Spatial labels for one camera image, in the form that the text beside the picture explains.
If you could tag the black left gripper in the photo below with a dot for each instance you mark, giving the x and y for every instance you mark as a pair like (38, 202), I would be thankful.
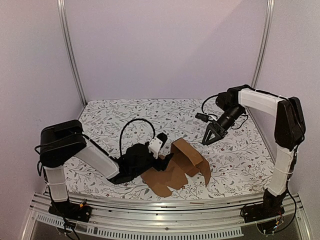
(162, 164)

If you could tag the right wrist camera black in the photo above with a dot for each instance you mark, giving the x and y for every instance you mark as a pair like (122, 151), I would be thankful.
(204, 117)

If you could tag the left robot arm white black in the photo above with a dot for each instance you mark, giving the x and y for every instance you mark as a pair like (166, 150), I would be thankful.
(63, 141)

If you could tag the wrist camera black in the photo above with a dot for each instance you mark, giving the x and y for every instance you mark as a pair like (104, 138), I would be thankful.
(156, 144)
(204, 117)

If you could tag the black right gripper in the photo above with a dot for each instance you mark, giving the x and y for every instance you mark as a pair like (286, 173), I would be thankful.
(218, 127)

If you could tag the aluminium frame post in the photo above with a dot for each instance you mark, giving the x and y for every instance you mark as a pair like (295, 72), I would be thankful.
(270, 4)
(61, 6)

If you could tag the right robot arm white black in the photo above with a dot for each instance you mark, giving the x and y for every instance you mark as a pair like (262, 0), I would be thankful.
(289, 127)

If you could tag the brown cardboard box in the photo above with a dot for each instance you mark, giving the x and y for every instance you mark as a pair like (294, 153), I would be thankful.
(186, 161)

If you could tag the floral patterned table mat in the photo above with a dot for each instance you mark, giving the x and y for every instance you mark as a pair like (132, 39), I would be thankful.
(240, 164)

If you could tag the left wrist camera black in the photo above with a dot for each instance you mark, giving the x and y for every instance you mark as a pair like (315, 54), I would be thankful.
(156, 144)

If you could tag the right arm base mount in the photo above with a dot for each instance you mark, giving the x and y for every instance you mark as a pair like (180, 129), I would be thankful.
(270, 207)

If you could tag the right aluminium frame post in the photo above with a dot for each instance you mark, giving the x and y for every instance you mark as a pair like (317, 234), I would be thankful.
(270, 4)

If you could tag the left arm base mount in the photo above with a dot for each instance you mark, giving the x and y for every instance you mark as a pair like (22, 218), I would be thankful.
(69, 210)

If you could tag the front aluminium rail base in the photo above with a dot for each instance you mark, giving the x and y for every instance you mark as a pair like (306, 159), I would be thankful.
(129, 219)

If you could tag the left aluminium frame post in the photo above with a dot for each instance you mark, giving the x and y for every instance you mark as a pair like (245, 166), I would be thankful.
(61, 6)

